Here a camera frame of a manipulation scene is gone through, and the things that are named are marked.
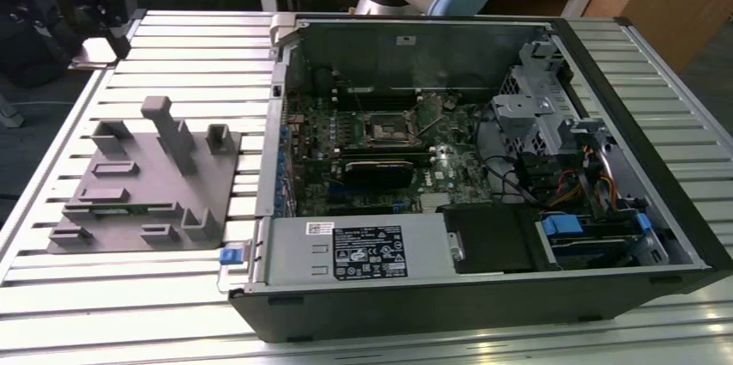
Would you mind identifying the grey parts rack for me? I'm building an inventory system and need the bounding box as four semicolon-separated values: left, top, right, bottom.
45;95;245;256

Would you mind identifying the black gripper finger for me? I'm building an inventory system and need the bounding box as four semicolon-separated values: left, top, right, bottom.
106;21;134;60

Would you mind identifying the silver chipset heatsink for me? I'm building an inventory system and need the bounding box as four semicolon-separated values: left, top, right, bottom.
419;192;454;208

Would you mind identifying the thin metal locking lever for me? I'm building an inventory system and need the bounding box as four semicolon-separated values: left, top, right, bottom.
346;79;365;117

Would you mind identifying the silver metal drive cage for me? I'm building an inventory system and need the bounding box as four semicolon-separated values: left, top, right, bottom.
489;36;581;156

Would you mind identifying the coloured power wire bundle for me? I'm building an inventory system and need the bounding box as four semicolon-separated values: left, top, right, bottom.
546;167;623;211

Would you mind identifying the CPU socket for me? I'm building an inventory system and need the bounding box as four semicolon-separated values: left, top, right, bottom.
357;110;426;145

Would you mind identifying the green motherboard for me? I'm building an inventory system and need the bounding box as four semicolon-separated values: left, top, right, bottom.
279;89;499;218

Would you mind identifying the silver power supply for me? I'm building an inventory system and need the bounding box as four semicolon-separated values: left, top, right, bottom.
263;213;459;285

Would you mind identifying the green RAM stick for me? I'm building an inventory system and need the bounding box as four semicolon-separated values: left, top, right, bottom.
88;206;154;215

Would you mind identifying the thick black cable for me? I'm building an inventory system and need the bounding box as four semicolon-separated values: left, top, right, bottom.
482;155;539;206

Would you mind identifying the blue disk carrier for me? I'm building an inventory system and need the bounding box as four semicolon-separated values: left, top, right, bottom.
537;213;638;257

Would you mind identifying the black PC case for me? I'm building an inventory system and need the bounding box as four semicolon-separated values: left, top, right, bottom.
226;12;733;344

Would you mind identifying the low profile graphics card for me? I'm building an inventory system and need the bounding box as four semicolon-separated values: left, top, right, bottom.
341;159;414;189

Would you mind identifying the brown wooden cabinet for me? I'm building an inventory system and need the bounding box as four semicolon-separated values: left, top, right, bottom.
583;0;733;76

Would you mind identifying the black plastic fan shroud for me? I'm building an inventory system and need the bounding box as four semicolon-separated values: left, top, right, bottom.
435;204;546;276

